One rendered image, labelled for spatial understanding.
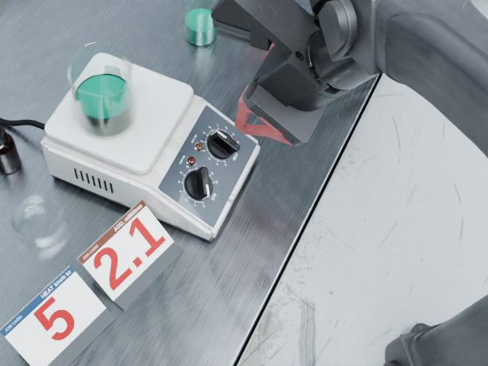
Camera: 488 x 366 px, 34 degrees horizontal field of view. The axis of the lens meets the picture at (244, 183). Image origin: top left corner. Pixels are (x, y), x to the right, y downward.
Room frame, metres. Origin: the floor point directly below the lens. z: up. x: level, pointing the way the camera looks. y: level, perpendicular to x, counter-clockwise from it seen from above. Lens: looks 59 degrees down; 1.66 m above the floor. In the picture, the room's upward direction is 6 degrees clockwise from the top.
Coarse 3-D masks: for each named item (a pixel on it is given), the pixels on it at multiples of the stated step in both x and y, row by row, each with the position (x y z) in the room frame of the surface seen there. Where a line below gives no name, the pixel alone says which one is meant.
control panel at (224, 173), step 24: (216, 120) 0.50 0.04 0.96; (192, 144) 0.46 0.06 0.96; (240, 144) 0.49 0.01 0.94; (168, 168) 0.43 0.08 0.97; (192, 168) 0.44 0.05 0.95; (216, 168) 0.45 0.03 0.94; (240, 168) 0.46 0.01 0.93; (168, 192) 0.40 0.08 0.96; (216, 192) 0.42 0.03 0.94; (216, 216) 0.40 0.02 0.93
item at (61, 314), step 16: (64, 288) 0.30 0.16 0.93; (80, 288) 0.30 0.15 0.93; (48, 304) 0.28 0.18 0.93; (64, 304) 0.29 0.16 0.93; (80, 304) 0.29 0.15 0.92; (96, 304) 0.30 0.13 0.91; (32, 320) 0.26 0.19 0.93; (48, 320) 0.27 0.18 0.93; (64, 320) 0.27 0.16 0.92; (80, 320) 0.28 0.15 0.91; (16, 336) 0.25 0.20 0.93; (32, 336) 0.25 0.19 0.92; (48, 336) 0.26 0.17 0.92; (64, 336) 0.26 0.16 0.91; (32, 352) 0.24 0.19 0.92; (48, 352) 0.24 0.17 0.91
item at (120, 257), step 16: (144, 208) 0.40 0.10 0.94; (128, 224) 0.38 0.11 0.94; (144, 224) 0.38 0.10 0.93; (112, 240) 0.36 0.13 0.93; (128, 240) 0.36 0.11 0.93; (144, 240) 0.37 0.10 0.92; (160, 240) 0.37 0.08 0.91; (96, 256) 0.34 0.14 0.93; (112, 256) 0.34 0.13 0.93; (128, 256) 0.35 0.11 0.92; (144, 256) 0.35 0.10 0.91; (96, 272) 0.32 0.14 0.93; (112, 272) 0.33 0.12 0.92; (128, 272) 0.33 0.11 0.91; (112, 288) 0.31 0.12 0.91
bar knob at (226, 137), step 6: (216, 132) 0.48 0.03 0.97; (222, 132) 0.48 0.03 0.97; (210, 138) 0.48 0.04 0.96; (216, 138) 0.47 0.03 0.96; (222, 138) 0.47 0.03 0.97; (228, 138) 0.47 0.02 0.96; (210, 144) 0.47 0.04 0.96; (216, 144) 0.47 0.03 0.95; (222, 144) 0.47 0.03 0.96; (228, 144) 0.47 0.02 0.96; (234, 144) 0.47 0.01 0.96; (210, 150) 0.46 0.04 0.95; (216, 150) 0.47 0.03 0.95; (222, 150) 0.47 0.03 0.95; (228, 150) 0.47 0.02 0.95; (234, 150) 0.47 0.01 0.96; (216, 156) 0.46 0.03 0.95; (222, 156) 0.46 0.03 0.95; (228, 156) 0.46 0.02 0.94
